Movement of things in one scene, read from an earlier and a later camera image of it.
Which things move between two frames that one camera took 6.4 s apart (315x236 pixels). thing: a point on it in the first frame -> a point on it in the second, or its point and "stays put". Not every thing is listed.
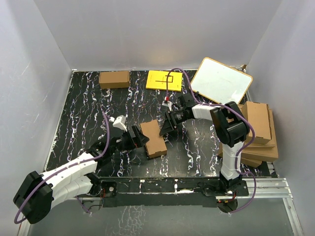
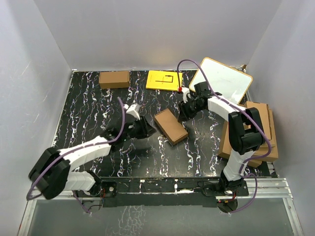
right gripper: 169,124 -> 184,112
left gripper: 142,139 -> 146,131
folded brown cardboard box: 114,79 stays put
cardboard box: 157,144 -> 172,128
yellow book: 157,79 stays put
